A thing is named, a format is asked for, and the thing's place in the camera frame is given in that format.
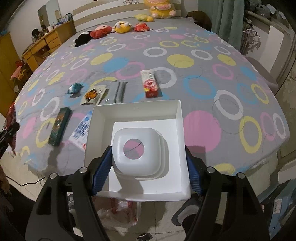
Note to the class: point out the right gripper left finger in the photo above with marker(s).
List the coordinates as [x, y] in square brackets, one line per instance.
[50, 218]

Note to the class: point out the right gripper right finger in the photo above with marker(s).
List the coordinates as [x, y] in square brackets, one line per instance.
[229, 208]

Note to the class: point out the blue white medicine box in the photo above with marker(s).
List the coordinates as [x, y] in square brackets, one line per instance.
[79, 135]

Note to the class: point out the dark green long box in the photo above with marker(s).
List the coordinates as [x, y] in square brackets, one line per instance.
[59, 126]

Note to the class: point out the white square plastic tray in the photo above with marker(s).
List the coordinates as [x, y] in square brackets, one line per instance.
[145, 148]

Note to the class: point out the orange print snack packet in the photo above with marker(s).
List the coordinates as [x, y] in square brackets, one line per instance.
[93, 95]

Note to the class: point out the teal wrapper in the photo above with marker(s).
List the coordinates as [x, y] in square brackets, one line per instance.
[74, 88]

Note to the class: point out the grey foil pouch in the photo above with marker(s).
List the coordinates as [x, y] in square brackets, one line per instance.
[115, 92]

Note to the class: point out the red white medicine box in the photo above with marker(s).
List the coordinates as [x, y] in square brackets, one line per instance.
[149, 83]

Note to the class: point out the white red plastic trash bag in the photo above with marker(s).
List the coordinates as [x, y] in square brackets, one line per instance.
[117, 213]

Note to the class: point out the grey slipper right foot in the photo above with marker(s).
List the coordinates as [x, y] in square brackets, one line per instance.
[190, 207]

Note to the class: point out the bed with circle-pattern sheet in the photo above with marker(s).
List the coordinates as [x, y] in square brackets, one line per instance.
[231, 116]

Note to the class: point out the wooden desk with drawers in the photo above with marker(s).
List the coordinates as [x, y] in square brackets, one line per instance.
[35, 55]

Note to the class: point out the black white plush toy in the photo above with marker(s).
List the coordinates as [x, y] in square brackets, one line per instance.
[83, 39]

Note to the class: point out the teal green curtain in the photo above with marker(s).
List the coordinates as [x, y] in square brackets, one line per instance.
[227, 19]

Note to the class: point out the yellow bee plush toy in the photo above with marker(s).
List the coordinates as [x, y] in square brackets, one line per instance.
[122, 27]

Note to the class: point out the small red plush toy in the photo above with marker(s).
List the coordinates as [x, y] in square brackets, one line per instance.
[141, 27]

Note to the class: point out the yellow green plush toy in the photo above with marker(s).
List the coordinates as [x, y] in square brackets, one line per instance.
[144, 18]

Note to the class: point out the large yellow pig plush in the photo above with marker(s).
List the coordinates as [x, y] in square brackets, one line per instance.
[161, 9]

